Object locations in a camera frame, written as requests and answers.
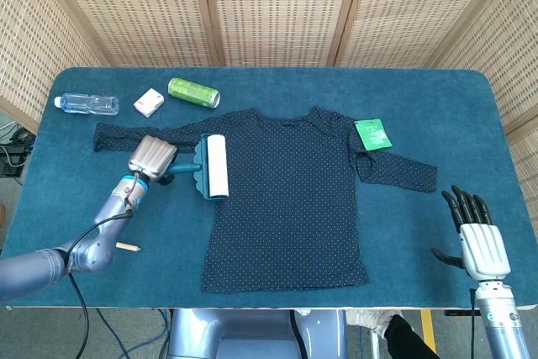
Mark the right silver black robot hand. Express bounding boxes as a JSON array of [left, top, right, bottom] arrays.
[[431, 185, 512, 282]]

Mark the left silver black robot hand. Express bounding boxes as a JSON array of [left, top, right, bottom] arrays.
[[127, 135, 180, 186]]

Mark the teal lint roller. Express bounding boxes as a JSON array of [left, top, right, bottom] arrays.
[[166, 133, 230, 201]]

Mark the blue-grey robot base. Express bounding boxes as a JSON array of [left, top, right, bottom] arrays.
[[167, 308, 350, 359]]

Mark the dark dotted long-sleeve shirt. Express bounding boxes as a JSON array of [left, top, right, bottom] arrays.
[[92, 106, 438, 295]]

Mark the small white box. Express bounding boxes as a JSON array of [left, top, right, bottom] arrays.
[[133, 87, 165, 119]]

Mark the green drink can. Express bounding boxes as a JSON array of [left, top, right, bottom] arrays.
[[167, 77, 221, 108]]

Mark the clear plastic water bottle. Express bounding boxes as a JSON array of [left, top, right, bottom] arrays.
[[53, 92, 120, 117]]

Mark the black floor equipment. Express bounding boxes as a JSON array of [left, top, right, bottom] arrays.
[[0, 121, 37, 179]]

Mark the green sachet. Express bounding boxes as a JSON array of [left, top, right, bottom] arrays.
[[354, 118, 393, 152]]

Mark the blue table cover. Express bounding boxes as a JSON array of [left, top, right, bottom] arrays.
[[0, 66, 538, 309]]

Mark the woven wooden folding screen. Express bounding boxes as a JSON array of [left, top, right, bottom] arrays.
[[0, 0, 538, 209]]

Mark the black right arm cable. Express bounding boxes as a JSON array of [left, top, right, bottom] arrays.
[[467, 287, 479, 359]]

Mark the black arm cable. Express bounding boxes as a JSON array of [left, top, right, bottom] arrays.
[[467, 287, 479, 359], [65, 173, 140, 359]]

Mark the blue floor cable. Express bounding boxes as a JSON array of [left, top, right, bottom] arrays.
[[95, 308, 173, 359]]

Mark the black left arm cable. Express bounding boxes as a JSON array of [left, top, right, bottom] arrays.
[[65, 173, 140, 359]]

